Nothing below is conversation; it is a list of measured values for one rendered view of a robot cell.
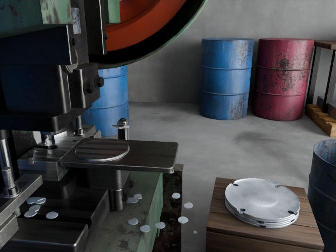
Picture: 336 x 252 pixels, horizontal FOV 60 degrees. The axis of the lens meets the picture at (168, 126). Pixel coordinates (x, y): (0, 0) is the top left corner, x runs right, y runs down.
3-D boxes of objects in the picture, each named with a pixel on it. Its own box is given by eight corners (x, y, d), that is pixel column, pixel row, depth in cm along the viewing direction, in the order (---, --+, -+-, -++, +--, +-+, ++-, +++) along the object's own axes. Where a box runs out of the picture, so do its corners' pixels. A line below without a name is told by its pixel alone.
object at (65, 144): (85, 152, 78) (84, 136, 76) (59, 181, 64) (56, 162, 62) (53, 150, 79) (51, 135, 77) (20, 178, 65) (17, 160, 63)
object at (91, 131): (101, 137, 96) (99, 107, 92) (81, 160, 80) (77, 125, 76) (84, 137, 96) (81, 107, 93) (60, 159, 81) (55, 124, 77)
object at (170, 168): (178, 187, 77) (179, 140, 73) (172, 221, 64) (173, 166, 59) (88, 181, 80) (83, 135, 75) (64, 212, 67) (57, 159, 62)
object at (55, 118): (95, 114, 76) (93, 93, 74) (59, 144, 58) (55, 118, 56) (37, 112, 78) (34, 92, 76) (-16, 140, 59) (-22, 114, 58)
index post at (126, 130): (130, 147, 88) (128, 117, 85) (127, 151, 86) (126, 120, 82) (121, 146, 89) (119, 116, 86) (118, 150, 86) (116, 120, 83)
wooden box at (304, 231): (293, 248, 145) (304, 187, 133) (308, 320, 110) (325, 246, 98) (212, 235, 154) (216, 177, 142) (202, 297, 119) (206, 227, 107)
